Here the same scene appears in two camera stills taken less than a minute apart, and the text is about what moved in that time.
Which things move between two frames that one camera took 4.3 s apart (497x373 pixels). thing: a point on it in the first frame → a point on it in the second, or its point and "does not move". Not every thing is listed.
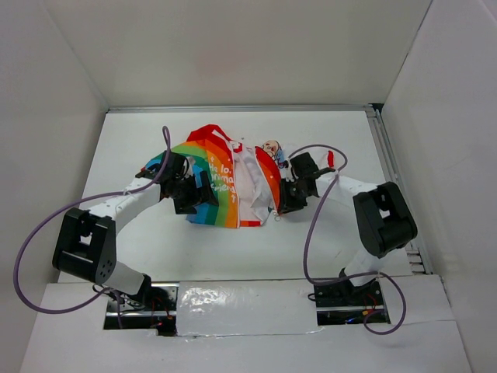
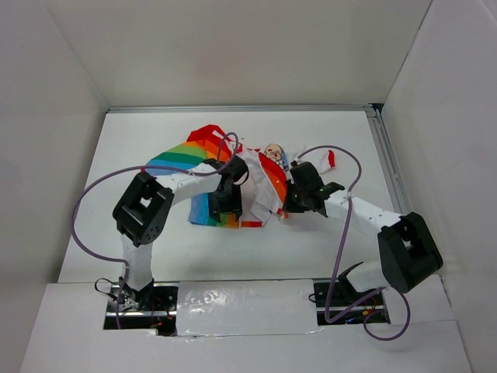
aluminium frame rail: (409, 228) does not move
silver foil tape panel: (206, 308) does not move
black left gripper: (199, 195) → (234, 207)
